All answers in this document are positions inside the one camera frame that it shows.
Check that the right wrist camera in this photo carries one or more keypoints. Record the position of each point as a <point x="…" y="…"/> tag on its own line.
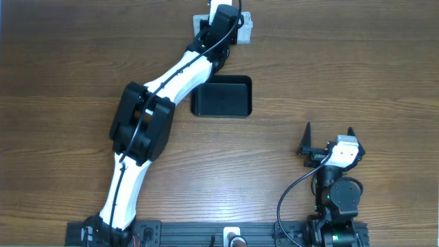
<point x="344" y="152"/>

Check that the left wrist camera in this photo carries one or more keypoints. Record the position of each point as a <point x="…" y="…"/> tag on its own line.
<point x="215" y="10"/>

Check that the black tray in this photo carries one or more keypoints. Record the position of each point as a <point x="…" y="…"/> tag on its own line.
<point x="223" y="99"/>

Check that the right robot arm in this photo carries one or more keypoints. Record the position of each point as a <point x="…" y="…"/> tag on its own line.
<point x="343" y="195"/>

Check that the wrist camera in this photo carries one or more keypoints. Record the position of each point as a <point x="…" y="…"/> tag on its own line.
<point x="215" y="10"/>
<point x="344" y="152"/>

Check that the white test tube rack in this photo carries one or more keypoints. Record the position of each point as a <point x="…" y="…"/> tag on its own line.
<point x="245" y="34"/>

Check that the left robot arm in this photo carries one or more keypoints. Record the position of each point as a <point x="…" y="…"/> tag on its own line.
<point x="185" y="79"/>

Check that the mounting rail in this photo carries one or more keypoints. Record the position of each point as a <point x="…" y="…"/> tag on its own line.
<point x="192" y="236"/>

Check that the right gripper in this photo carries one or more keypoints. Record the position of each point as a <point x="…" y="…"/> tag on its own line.
<point x="313" y="158"/>

